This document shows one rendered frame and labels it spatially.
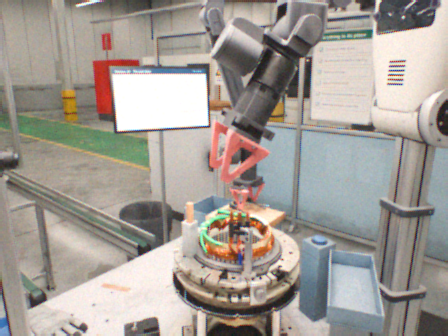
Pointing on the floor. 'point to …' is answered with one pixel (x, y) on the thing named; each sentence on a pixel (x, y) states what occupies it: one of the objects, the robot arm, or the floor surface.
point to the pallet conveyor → (130, 245)
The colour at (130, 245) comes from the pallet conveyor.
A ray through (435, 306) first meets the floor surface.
